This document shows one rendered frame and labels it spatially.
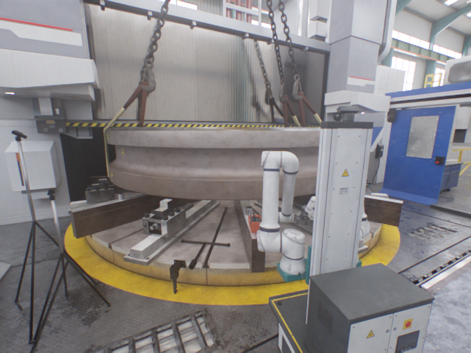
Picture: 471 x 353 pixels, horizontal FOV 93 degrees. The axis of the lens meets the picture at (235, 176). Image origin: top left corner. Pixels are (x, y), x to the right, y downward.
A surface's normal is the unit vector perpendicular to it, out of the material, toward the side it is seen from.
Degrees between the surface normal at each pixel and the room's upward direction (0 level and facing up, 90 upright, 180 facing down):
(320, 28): 90
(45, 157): 90
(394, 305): 0
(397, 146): 90
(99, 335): 0
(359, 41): 90
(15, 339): 0
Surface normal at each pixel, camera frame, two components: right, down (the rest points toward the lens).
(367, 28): 0.46, 0.18
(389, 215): -0.65, 0.15
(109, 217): 0.76, 0.13
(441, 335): 0.00, -0.98
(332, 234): 0.26, 0.19
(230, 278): 0.00, 0.20
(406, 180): -0.89, 0.09
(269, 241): -0.14, 0.03
